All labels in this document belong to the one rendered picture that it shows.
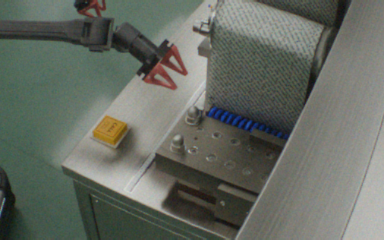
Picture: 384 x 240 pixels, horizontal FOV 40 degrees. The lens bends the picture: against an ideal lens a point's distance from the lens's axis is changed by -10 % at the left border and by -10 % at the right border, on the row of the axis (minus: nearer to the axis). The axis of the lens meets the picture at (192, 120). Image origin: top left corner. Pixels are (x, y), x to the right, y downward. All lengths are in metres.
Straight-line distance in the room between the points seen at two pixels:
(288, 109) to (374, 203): 0.62
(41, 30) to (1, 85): 1.77
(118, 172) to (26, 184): 1.23
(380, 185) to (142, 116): 0.93
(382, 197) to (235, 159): 0.61
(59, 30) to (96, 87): 1.63
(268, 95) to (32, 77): 2.03
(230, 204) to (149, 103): 0.45
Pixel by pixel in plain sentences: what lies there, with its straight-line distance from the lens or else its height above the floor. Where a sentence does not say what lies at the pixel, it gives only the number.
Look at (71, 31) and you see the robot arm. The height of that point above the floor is 1.19.
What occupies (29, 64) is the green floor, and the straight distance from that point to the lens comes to 3.26.
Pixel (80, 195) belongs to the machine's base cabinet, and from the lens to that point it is 1.54.
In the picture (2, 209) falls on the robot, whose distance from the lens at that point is 2.33.
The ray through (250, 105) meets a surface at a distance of 1.36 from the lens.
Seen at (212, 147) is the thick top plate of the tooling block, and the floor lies 1.03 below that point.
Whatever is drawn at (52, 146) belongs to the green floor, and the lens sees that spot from 2.76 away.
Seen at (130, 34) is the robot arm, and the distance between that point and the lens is 1.39.
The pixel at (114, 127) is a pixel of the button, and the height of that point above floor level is 0.92.
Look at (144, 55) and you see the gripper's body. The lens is 1.39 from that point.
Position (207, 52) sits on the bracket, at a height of 1.13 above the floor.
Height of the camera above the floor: 2.01
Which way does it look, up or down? 45 degrees down
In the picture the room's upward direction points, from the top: 2 degrees clockwise
